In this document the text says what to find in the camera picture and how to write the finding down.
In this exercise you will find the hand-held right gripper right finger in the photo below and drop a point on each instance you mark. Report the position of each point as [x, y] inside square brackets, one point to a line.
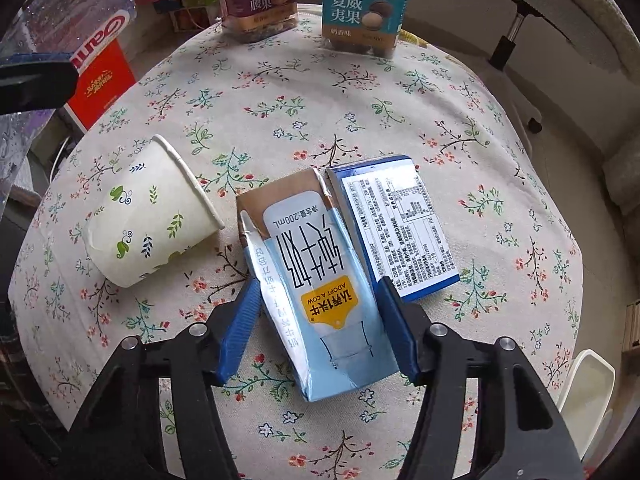
[400, 332]

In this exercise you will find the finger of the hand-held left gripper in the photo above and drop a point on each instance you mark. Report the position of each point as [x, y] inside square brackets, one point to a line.
[35, 85]

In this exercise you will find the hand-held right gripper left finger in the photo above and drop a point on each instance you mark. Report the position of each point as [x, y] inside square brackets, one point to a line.
[239, 332]

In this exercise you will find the crushed clear plastic bottle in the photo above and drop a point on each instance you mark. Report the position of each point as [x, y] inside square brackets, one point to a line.
[65, 15]

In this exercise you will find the light blue milk carton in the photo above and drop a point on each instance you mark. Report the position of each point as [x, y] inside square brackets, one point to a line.
[320, 280]

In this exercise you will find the dark blue milk carton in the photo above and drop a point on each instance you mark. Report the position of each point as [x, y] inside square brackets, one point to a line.
[395, 230]

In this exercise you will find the white plastic bin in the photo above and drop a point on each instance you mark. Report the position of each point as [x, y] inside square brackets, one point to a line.
[590, 390]

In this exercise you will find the red gift box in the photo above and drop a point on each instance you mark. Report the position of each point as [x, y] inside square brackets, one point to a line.
[105, 90]

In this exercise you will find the leaf print paper cup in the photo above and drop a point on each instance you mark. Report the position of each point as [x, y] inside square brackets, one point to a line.
[145, 220]

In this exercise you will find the stack of books and papers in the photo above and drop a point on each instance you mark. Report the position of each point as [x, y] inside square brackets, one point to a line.
[192, 0]

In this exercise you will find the floral tablecloth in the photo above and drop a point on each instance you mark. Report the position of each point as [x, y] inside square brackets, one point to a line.
[350, 110]

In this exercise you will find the wooden bookshelf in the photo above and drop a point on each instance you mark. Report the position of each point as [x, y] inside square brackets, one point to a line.
[632, 330]

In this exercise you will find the blue label nut jar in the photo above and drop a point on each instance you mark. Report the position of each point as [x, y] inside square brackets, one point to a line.
[360, 5]

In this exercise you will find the grey office chair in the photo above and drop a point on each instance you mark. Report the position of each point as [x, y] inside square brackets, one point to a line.
[550, 5]

